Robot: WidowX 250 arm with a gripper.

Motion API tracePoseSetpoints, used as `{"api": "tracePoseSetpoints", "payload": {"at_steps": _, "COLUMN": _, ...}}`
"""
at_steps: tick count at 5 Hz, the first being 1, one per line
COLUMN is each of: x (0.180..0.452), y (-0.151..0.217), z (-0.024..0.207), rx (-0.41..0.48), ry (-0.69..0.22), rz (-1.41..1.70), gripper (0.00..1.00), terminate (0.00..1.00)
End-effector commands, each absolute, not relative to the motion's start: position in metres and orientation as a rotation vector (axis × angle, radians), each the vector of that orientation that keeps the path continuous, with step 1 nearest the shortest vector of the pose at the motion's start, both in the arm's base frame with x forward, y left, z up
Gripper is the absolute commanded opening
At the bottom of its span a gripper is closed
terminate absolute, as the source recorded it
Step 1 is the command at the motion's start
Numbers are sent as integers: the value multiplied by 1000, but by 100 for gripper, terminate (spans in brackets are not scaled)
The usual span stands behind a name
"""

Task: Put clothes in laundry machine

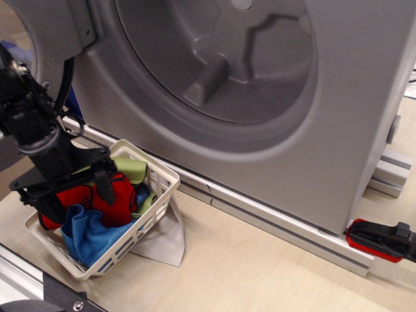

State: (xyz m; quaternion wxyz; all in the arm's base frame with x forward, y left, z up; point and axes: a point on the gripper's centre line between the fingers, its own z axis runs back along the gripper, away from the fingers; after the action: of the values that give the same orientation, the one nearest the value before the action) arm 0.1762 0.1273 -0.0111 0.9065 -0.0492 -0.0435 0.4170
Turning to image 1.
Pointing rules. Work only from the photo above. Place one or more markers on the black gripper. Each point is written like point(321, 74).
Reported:
point(60, 166)

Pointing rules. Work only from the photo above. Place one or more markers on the large blue cloth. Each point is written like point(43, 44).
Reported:
point(86, 238)

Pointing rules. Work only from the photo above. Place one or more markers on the red cloth with black trim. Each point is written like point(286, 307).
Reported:
point(116, 215)

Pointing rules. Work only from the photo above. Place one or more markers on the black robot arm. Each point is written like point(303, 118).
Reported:
point(29, 115)

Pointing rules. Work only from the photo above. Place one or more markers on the grey toy washing machine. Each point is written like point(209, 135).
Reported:
point(287, 102)

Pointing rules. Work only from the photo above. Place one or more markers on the green cloth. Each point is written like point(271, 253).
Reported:
point(134, 170)

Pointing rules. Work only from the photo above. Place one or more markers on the small blue trousers cloth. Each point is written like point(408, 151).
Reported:
point(143, 192)

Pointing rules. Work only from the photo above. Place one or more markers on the black mounting plate with bolt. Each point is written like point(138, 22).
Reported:
point(58, 293)

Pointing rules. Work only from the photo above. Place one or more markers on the grey cloth under basket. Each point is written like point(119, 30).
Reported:
point(165, 241)

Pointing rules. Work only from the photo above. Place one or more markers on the blue object behind door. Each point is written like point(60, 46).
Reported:
point(18, 52)

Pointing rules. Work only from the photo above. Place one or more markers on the round grey washer door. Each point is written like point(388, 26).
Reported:
point(59, 30)

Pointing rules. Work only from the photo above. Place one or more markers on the red and black clamp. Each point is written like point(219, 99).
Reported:
point(392, 243)

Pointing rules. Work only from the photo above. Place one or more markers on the grey round side knob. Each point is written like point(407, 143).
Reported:
point(393, 129)

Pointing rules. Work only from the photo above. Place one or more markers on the aluminium frame rail front left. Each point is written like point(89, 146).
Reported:
point(20, 279)

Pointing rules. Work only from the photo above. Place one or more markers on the long aluminium base rail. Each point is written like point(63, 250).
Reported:
point(330, 247)

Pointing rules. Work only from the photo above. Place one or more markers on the short aluminium rail right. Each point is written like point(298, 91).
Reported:
point(391, 173)

